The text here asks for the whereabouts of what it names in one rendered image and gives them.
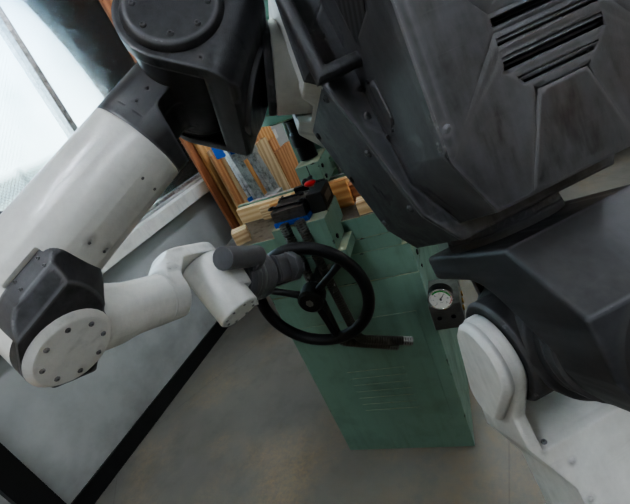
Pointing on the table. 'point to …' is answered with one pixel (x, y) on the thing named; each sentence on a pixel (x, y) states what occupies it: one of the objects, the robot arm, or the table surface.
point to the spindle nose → (301, 142)
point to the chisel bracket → (321, 167)
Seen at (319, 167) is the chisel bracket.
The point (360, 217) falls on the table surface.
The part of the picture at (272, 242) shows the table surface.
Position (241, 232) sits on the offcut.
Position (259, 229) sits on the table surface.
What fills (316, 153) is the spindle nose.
